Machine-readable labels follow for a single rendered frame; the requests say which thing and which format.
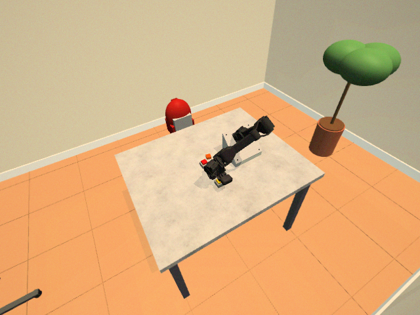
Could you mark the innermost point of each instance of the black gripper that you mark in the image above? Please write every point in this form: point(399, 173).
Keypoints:
point(224, 178)

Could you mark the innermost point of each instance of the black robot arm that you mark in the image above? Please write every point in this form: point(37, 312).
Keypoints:
point(244, 137)

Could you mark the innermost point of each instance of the yellow button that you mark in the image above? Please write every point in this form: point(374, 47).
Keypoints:
point(219, 184)

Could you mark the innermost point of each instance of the red button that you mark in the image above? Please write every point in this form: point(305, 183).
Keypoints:
point(203, 163)

